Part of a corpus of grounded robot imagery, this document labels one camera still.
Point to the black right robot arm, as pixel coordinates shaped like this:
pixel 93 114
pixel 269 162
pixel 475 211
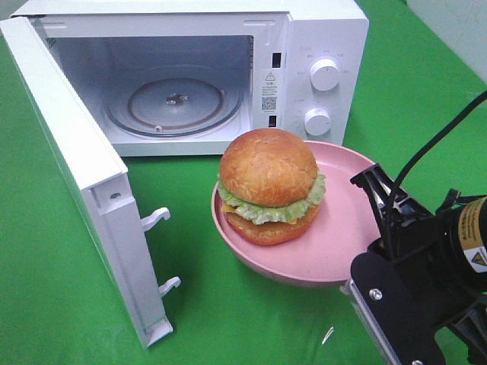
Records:
pixel 446 248

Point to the white microwave door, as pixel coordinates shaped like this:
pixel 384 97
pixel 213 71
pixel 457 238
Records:
pixel 98 179

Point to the white microwave oven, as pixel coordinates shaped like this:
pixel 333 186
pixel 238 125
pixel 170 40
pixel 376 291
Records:
pixel 298 59

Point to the burger with lettuce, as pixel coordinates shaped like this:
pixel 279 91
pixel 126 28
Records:
pixel 270 186

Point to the pink plate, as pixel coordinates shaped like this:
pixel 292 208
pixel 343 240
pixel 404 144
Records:
pixel 343 229

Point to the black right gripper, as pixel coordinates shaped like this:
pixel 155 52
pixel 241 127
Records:
pixel 440 256

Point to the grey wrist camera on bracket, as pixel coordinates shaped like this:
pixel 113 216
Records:
pixel 403 305

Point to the glass microwave turntable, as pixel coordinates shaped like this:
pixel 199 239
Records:
pixel 173 101

